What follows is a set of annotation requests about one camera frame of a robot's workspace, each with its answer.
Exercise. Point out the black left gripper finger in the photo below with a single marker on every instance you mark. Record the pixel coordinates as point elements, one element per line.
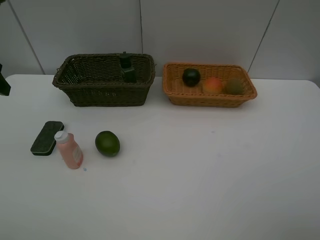
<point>5,88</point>

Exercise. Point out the black whiteboard eraser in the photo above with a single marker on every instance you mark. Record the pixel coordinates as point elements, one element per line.
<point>45,142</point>

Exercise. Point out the pink lotion bottle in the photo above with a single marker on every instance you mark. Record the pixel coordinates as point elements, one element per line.
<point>69,149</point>

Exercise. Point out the green lime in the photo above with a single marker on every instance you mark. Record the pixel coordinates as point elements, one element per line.
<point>107,143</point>

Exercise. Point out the black square bottle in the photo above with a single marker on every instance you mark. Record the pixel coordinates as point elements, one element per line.
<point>127,70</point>

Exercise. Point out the dark purple mangosteen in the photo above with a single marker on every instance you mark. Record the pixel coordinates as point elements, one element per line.
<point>191,77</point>

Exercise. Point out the orange bread bun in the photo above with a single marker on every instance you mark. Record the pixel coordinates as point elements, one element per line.
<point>212,85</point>

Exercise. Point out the brown fuzzy kiwi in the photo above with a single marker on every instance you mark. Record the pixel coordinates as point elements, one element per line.
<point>234,87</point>

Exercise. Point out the dark brown wicker basket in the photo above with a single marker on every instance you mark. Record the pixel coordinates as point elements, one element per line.
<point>96,80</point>

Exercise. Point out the tan wicker basket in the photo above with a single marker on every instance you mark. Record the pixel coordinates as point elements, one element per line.
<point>181,95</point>

